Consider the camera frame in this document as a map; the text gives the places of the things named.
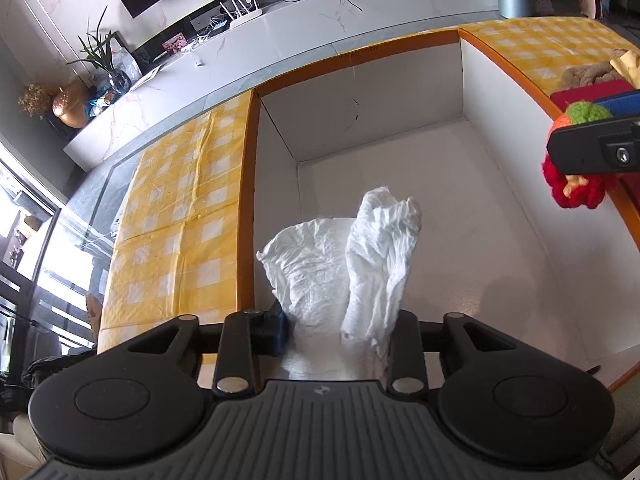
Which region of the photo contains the dried flower bunch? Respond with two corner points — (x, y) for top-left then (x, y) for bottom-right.
(19, 82), (56, 120)

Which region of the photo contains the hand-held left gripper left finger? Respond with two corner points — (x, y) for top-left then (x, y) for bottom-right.
(127, 302), (291, 397)

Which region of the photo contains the white marble tv cabinet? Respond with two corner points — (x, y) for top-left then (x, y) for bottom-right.
(64, 0), (501, 171)

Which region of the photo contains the pink photo card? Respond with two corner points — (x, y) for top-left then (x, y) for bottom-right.
(162, 32), (189, 56)

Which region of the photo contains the copper pot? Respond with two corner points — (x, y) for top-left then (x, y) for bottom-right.
(52, 79), (94, 129)

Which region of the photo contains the pale yellow soft toy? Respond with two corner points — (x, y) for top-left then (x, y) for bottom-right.
(610, 50), (640, 89)

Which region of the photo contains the red knitted toy green top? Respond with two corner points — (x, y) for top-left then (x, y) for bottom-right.
(542, 101), (620, 209)

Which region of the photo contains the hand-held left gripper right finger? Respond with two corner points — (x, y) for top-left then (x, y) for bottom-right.
(387, 309), (517, 398)

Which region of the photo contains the yellow checkered tablecloth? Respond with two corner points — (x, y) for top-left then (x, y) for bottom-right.
(97, 15), (640, 351)

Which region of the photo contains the white router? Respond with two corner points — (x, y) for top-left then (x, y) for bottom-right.
(218, 0), (263, 31)

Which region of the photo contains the white cardboard box orange rim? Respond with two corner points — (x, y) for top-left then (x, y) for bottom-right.
(239, 29), (640, 393)

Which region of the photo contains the black bag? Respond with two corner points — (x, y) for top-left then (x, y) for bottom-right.
(22, 354), (96, 402)

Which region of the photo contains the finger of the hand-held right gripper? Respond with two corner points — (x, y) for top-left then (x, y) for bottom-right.
(597, 90), (640, 120)
(546, 114), (640, 176)

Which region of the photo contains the green plant in glass vase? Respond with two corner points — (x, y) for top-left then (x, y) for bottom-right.
(67, 7), (133, 94)

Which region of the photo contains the white cloth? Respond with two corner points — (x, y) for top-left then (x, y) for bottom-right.
(256, 186), (423, 381)

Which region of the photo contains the brown plush toy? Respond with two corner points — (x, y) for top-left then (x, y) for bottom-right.
(561, 47), (631, 88)

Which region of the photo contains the red flat box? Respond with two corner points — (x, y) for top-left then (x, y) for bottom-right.
(550, 79), (637, 108)

